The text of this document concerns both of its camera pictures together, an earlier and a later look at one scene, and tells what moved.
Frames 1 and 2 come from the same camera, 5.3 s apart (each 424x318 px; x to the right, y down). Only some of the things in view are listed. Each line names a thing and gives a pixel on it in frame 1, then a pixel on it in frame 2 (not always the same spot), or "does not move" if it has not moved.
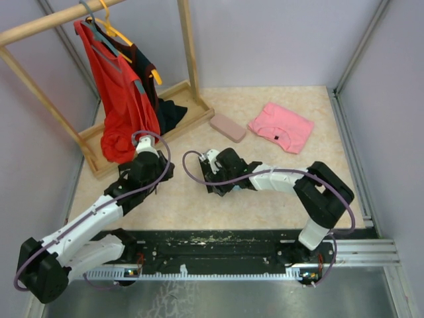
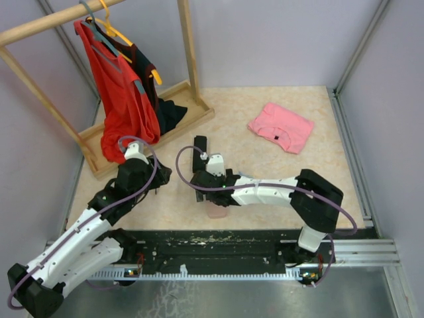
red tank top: x=128 y=112 does not move
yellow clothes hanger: x=112 y=32 does not move
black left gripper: x=162 y=161 does not move
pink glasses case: x=229 y=128 -> x=215 y=211
